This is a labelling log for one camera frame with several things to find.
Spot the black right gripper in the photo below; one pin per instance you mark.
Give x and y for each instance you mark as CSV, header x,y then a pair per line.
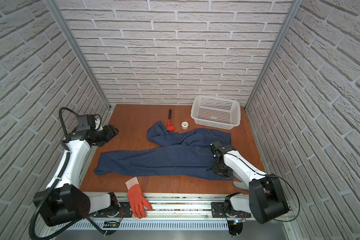
x,y
215,168

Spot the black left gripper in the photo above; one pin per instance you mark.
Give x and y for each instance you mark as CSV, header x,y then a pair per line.
x,y
113,131

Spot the blue denim trousers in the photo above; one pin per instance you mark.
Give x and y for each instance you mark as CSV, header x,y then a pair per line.
x,y
187,154

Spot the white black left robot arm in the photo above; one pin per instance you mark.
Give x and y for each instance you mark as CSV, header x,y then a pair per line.
x,y
62,201

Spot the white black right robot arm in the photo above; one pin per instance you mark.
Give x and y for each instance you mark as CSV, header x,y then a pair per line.
x,y
266,200

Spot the grey work glove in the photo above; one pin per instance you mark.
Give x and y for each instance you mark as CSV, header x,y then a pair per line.
x,y
241,185

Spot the white tape roll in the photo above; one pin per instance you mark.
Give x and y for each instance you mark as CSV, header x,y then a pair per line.
x,y
185,125

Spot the white plastic perforated basket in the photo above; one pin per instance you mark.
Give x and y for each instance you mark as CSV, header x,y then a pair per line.
x,y
216,112

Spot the red black pipe wrench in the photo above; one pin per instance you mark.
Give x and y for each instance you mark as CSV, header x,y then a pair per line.
x,y
170,126

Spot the red work glove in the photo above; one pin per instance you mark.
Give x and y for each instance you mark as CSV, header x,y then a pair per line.
x,y
139,204

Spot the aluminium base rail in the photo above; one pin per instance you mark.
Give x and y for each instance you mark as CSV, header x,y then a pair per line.
x,y
174,212

